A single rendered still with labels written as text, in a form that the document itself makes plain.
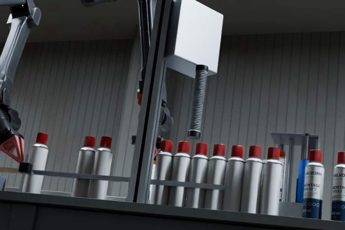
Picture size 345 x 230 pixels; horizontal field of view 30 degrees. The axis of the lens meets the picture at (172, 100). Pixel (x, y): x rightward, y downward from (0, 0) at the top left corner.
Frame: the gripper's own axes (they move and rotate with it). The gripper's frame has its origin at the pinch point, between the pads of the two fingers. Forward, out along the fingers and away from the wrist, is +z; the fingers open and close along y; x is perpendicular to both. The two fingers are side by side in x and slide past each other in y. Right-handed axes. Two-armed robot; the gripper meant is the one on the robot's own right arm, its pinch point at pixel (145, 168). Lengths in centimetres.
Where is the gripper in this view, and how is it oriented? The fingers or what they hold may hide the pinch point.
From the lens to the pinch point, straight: 196.4
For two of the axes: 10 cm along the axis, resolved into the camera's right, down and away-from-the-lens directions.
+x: -2.5, -3.1, -9.2
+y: -9.6, -0.5, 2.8
